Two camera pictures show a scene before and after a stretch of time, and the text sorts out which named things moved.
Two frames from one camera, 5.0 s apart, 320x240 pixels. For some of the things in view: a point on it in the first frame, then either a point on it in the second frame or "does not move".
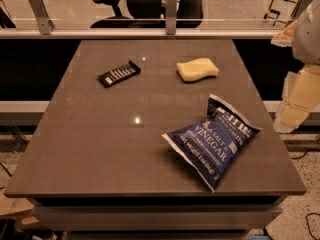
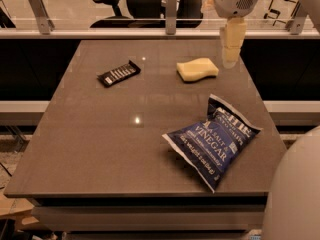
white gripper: x=308 y=37 to x=235 y=2
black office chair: x=144 y=5 does not move
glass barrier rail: x=146 y=28 does not move
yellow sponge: x=196 y=68 does not move
